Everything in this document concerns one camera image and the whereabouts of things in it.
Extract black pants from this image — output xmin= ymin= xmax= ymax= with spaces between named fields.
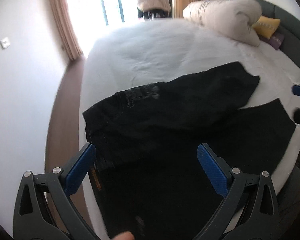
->
xmin=83 ymin=62 xmax=296 ymax=239

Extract person left hand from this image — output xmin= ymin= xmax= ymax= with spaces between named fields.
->
xmin=112 ymin=231 xmax=135 ymax=240

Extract dark green headboard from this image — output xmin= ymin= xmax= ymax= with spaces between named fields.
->
xmin=256 ymin=0 xmax=300 ymax=68

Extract purple pillow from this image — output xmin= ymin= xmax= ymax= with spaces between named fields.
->
xmin=259 ymin=31 xmax=285 ymax=50

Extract yellow pillow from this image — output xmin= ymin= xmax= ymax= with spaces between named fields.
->
xmin=252 ymin=16 xmax=281 ymax=39

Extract rolled white duvet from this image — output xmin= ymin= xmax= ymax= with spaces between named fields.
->
xmin=183 ymin=0 xmax=262 ymax=47

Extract chair with white jacket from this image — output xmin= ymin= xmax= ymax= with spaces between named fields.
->
xmin=137 ymin=0 xmax=171 ymax=20

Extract beige left curtain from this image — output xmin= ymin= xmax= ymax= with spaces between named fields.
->
xmin=49 ymin=0 xmax=83 ymax=61

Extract white wall switch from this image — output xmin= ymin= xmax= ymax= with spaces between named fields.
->
xmin=0 ymin=37 xmax=11 ymax=49

